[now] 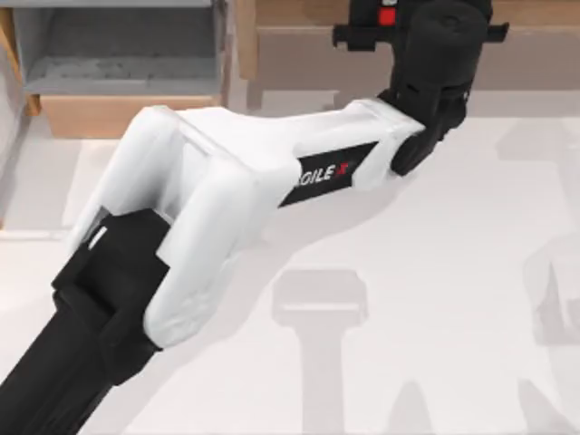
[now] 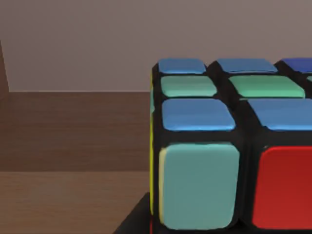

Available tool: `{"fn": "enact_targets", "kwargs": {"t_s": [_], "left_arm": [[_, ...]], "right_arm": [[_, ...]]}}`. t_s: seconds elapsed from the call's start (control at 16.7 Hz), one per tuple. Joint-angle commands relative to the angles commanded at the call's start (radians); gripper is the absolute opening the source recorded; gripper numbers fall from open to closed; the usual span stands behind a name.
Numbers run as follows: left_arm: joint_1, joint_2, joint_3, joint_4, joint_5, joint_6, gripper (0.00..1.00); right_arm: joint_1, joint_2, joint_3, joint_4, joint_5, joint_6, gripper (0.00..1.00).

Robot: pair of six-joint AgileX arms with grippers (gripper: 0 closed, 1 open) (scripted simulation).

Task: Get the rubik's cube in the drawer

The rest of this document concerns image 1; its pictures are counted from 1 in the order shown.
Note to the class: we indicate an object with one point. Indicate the small red object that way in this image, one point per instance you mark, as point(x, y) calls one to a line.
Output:
point(388, 16)

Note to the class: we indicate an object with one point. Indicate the wooden cupboard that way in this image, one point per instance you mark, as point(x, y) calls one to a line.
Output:
point(290, 59)

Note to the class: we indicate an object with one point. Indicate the pale wooden drawer front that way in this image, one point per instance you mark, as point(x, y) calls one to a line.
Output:
point(90, 115)

